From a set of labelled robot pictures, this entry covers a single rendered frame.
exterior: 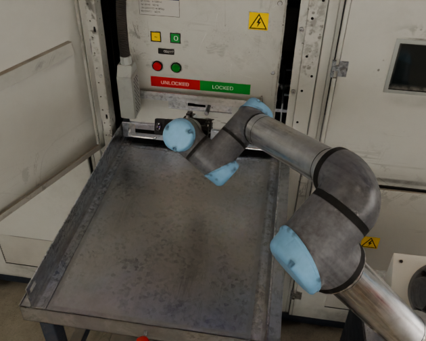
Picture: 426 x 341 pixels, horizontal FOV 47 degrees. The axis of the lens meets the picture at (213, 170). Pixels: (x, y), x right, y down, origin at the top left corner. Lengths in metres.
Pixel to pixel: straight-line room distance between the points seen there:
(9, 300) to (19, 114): 1.18
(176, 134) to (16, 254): 1.35
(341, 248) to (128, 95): 0.89
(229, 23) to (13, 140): 0.70
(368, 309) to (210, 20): 0.91
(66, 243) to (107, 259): 0.13
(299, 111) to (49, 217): 1.08
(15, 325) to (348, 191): 1.78
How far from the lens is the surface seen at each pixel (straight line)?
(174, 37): 1.51
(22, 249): 2.28
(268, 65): 1.50
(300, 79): 1.47
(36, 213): 2.06
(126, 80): 1.49
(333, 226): 0.82
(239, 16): 1.45
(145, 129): 1.68
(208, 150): 1.13
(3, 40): 1.38
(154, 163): 1.62
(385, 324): 1.01
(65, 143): 1.63
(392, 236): 1.84
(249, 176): 1.57
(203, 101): 1.54
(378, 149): 1.59
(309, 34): 1.42
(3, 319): 2.38
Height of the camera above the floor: 1.82
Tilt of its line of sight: 38 degrees down
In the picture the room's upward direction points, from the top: 1 degrees clockwise
